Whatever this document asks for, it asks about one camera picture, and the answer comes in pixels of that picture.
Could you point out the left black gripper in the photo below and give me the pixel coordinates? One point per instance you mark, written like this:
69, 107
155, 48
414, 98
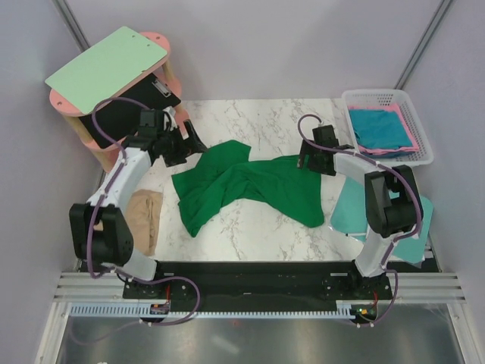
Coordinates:
192, 145

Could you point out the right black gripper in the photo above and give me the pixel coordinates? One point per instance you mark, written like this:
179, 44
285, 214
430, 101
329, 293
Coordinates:
309, 149

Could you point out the green t shirt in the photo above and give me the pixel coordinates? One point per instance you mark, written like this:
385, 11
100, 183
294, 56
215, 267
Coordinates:
225, 174

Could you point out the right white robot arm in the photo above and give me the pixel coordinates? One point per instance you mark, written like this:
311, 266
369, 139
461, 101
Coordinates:
392, 204

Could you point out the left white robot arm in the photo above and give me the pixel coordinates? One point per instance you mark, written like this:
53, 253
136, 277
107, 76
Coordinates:
101, 235

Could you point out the blue t shirt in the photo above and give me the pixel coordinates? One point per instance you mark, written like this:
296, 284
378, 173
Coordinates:
379, 129

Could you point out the teal cutting board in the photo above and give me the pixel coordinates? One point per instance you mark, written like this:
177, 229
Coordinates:
349, 217

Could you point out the black clipboard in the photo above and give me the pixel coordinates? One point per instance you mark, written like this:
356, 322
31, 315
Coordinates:
117, 119

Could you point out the beige folded t shirt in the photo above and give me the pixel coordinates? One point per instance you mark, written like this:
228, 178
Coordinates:
140, 219

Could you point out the pink t shirt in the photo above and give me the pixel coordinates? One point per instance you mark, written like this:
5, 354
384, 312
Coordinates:
388, 153

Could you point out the light green board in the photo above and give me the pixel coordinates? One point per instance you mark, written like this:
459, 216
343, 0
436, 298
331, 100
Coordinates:
106, 67

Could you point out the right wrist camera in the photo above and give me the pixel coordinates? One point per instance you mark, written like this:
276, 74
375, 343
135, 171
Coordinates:
325, 136

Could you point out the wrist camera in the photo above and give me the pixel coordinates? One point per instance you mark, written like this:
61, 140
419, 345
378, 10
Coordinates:
325, 136
156, 120

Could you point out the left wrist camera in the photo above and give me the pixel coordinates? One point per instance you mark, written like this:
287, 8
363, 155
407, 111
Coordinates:
156, 120

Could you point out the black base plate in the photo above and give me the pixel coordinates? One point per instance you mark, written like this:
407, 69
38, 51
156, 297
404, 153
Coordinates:
258, 286

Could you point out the aluminium rail frame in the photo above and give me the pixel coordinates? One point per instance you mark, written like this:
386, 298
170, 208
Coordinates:
407, 288

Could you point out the white slotted cable duct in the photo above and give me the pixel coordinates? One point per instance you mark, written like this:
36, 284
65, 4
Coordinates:
154, 311

